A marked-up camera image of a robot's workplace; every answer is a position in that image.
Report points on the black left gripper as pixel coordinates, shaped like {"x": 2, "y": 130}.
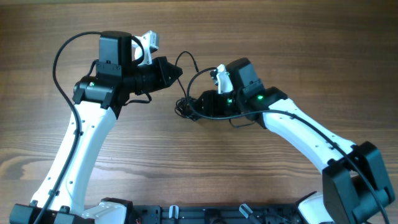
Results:
{"x": 160, "y": 63}

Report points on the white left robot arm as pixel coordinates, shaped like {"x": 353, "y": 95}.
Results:
{"x": 124, "y": 66}

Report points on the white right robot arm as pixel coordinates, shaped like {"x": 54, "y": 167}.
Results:
{"x": 355, "y": 182}

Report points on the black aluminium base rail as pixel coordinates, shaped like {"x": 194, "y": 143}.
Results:
{"x": 174, "y": 214}

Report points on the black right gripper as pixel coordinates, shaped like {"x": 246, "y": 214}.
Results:
{"x": 211, "y": 106}

